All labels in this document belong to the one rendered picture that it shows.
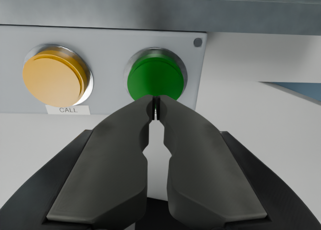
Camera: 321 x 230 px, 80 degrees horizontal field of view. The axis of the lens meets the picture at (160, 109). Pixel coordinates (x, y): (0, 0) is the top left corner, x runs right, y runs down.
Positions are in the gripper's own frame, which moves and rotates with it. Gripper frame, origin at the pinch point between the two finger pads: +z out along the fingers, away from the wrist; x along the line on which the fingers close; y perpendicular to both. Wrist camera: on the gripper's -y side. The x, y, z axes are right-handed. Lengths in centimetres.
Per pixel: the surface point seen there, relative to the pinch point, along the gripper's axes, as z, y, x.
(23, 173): 13.0, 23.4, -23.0
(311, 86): 99, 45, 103
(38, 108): 2.9, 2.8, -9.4
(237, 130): 13.0, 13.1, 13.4
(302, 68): 12.9, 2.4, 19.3
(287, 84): 99, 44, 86
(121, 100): 2.9, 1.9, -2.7
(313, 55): 12.9, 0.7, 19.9
